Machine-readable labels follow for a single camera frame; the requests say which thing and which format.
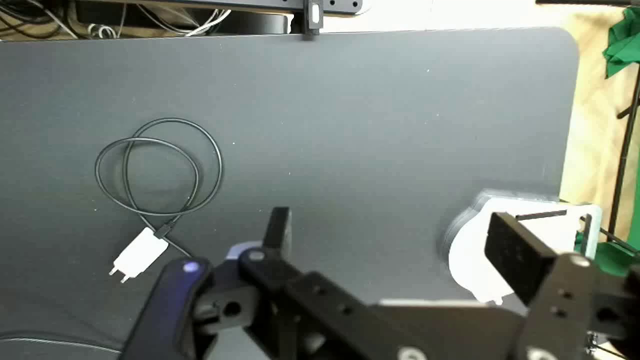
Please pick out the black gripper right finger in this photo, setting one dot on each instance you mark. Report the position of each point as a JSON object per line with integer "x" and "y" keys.
{"x": 526, "y": 261}

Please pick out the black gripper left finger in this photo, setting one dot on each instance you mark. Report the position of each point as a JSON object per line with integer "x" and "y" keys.
{"x": 312, "y": 292}

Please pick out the white charger adapter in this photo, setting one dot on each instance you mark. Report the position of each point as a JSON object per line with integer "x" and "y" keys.
{"x": 141, "y": 252}

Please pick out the clear round mounting plate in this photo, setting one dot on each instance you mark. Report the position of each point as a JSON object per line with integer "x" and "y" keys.
{"x": 472, "y": 261}

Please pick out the thin black stand pole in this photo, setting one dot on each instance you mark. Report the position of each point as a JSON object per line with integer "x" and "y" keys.
{"x": 622, "y": 167}

